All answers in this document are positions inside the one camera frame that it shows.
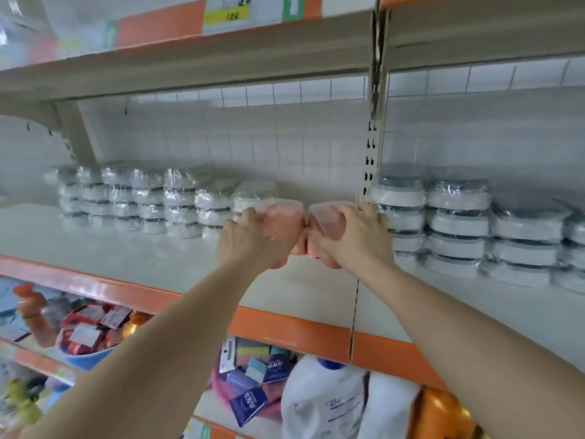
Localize person's left hand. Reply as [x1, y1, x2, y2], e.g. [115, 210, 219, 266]
[216, 205, 308, 274]

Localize person's right hand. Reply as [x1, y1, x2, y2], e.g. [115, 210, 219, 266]
[307, 202, 398, 284]

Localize orange lid plastic box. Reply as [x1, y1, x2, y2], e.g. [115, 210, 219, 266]
[305, 198, 356, 260]

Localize soap dish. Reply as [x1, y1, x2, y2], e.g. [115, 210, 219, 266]
[252, 196, 308, 258]

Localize orange metal store shelving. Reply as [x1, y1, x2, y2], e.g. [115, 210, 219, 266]
[0, 0, 585, 439]

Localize stacks of clear-lid soap dishes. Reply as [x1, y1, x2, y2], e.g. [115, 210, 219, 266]
[42, 158, 281, 241]

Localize stacks of grey-lid soap dishes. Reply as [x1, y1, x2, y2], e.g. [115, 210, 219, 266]
[367, 171, 585, 296]

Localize person's left forearm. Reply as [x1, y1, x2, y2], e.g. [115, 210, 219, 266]
[23, 260, 275, 439]

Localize person's right forearm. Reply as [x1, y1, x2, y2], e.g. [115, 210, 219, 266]
[369, 262, 585, 439]

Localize pink tub of blue packets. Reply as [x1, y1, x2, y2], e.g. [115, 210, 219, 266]
[210, 337, 296, 428]

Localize white jug blue cap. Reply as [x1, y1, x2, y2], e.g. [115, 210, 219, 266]
[356, 370, 424, 439]
[280, 354, 369, 439]

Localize blue tub of red packets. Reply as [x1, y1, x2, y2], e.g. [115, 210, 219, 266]
[53, 302, 135, 373]

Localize wide orange plastic bottle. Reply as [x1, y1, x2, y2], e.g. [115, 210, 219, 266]
[409, 385, 480, 439]

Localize white label green arrow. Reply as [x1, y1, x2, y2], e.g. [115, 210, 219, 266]
[201, 0, 308, 35]
[55, 19, 120, 53]

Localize blue paper sheet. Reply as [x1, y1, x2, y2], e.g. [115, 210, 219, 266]
[0, 277, 38, 346]

